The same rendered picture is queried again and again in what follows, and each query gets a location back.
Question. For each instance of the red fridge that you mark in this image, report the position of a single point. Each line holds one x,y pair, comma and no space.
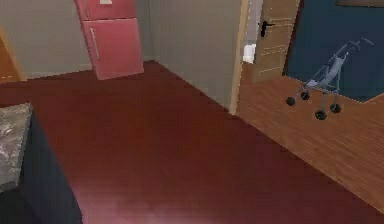
113,46

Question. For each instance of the brown wooden room door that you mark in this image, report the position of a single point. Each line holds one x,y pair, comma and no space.
273,43

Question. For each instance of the white paper note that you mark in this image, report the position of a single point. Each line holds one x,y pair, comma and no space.
105,1

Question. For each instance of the grey baby stroller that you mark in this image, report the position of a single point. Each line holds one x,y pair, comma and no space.
328,75

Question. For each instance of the dark counter with marble top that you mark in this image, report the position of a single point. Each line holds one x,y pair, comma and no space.
36,173

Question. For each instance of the orange wooden cupboard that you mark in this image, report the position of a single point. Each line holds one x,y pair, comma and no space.
7,63

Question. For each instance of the dark framed wall picture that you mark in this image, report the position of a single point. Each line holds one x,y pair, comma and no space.
361,2

